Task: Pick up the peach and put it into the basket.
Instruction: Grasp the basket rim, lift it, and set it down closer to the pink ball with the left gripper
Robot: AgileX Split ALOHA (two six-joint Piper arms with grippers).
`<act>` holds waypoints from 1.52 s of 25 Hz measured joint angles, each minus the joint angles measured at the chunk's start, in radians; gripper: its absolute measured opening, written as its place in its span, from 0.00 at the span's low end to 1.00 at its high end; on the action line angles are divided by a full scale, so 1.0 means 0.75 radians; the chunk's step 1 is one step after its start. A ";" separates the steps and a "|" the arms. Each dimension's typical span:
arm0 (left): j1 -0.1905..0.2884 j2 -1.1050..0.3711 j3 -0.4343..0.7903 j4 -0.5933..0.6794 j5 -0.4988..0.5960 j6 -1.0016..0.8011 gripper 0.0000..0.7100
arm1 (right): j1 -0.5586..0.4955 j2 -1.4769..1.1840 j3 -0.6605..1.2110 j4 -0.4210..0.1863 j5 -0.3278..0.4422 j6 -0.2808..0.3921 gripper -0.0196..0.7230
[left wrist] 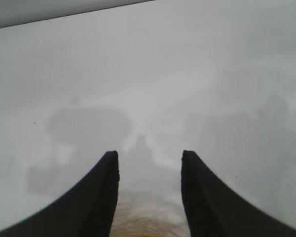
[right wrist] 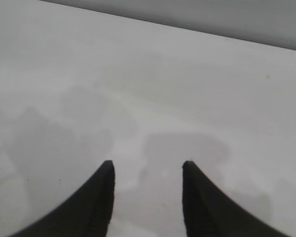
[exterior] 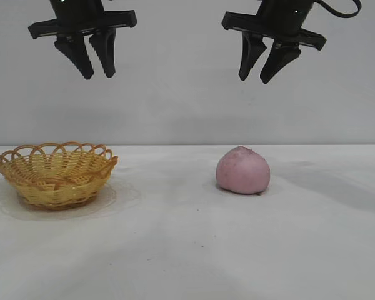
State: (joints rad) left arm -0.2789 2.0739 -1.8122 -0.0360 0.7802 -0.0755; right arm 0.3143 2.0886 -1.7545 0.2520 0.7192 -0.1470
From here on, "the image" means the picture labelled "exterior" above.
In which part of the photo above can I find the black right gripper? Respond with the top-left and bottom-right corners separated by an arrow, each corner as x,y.
221,0 -> 328,84

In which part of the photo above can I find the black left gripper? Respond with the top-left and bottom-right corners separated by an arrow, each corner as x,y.
27,0 -> 138,80

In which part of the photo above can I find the pink peach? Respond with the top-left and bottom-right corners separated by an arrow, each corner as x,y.
216,145 -> 271,195

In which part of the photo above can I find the yellow woven plastic basket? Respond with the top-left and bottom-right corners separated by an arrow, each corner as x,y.
0,142 -> 119,211

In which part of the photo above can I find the black cable loop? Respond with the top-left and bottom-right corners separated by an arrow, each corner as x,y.
318,0 -> 363,19

